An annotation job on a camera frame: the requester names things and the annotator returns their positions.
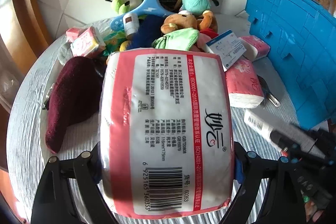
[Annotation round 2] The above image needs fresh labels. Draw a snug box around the tall ointment box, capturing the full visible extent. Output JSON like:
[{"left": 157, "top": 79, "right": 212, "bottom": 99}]
[{"left": 244, "top": 108, "right": 325, "bottom": 159}]

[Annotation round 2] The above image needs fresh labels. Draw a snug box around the dark red knit hat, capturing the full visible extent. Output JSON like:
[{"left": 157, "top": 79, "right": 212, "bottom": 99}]
[{"left": 45, "top": 56, "right": 103, "bottom": 153}]

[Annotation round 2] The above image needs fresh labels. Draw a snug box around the pink white tissue bundle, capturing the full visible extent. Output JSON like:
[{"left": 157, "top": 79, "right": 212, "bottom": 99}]
[{"left": 100, "top": 48, "right": 234, "bottom": 219}]

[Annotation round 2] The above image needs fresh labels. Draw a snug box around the person's right hand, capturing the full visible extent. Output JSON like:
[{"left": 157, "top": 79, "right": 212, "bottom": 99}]
[{"left": 305, "top": 198, "right": 334, "bottom": 223}]

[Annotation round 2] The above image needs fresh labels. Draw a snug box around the pink tissue pack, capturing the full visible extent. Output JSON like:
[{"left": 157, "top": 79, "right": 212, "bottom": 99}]
[
  {"left": 240, "top": 35, "right": 270, "bottom": 62},
  {"left": 225, "top": 59, "right": 264, "bottom": 109}
]

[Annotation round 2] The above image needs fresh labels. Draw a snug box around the blue plastic storage bin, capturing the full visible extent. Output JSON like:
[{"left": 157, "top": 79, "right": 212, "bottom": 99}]
[{"left": 245, "top": 0, "right": 335, "bottom": 129}]

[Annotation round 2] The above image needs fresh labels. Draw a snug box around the white blue mask box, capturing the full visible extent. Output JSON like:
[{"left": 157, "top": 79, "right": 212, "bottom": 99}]
[{"left": 203, "top": 30, "right": 246, "bottom": 72}]

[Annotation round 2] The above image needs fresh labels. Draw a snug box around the pink white sanitary pad pack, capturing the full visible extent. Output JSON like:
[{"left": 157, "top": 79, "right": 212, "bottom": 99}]
[{"left": 71, "top": 27, "right": 105, "bottom": 59}]

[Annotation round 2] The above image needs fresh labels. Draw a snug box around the small pink tissue packet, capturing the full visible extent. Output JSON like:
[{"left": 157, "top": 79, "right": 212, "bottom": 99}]
[{"left": 66, "top": 27, "right": 85, "bottom": 43}]

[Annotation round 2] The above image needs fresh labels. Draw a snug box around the brown bear plush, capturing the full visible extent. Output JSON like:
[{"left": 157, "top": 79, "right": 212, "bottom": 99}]
[{"left": 161, "top": 10, "right": 218, "bottom": 34}]

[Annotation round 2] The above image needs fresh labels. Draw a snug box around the green cloth plush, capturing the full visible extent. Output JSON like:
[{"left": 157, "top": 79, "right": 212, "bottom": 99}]
[{"left": 151, "top": 28, "right": 199, "bottom": 51}]

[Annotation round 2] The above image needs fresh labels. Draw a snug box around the white lotion bottle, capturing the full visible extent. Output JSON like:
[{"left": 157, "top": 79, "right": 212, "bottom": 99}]
[{"left": 123, "top": 12, "right": 139, "bottom": 40}]

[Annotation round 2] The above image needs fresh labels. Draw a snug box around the dark blue fuzzy item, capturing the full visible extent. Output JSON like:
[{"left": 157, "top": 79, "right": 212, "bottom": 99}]
[{"left": 126, "top": 15, "right": 165, "bottom": 50}]

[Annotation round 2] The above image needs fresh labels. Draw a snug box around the green frog plush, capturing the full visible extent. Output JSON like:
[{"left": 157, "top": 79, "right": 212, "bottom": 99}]
[{"left": 105, "top": 0, "right": 143, "bottom": 16}]

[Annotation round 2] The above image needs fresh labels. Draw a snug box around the light blue plastic hanger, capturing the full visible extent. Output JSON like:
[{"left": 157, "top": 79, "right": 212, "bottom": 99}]
[{"left": 106, "top": 0, "right": 172, "bottom": 31}]

